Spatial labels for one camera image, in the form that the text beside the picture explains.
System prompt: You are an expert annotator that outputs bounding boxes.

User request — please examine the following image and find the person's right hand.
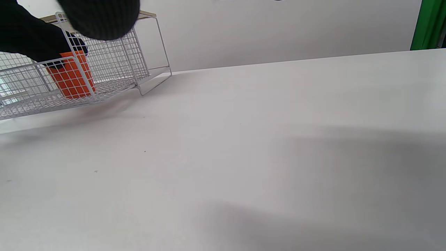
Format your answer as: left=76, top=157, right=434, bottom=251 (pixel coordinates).
left=0, top=0, right=140, bottom=69

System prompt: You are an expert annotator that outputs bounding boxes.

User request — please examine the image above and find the orange plastic cup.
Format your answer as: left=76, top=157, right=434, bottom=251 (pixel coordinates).
left=45, top=51, right=97, bottom=100

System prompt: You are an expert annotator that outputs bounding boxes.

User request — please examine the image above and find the white wire basket rack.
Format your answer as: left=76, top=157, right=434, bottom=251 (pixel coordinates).
left=0, top=10, right=173, bottom=121

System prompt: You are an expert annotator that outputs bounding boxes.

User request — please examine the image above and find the green post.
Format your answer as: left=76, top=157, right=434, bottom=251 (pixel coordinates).
left=410, top=0, right=446, bottom=51

